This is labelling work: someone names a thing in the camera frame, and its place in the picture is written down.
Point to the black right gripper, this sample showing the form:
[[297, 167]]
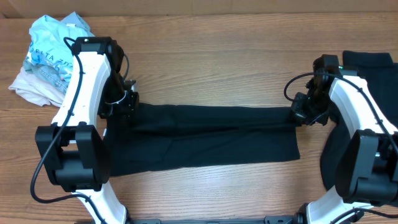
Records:
[[300, 109]]

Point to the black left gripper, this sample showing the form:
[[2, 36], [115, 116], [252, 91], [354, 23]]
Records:
[[131, 101]]

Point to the black t-shirt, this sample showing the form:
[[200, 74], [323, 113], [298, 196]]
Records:
[[165, 137]]

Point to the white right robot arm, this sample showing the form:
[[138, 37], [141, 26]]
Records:
[[348, 93]]

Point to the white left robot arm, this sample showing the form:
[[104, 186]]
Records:
[[75, 163]]

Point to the faded denim jeans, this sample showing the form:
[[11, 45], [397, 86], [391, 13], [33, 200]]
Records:
[[47, 74]]

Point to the black folded garment pile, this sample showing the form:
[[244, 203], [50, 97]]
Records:
[[363, 167]]

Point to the white cloth garment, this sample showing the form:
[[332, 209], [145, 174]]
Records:
[[36, 91]]

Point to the light blue printed shirt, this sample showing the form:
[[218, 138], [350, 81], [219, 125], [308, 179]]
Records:
[[47, 46]]

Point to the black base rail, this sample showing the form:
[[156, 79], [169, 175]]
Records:
[[285, 219]]

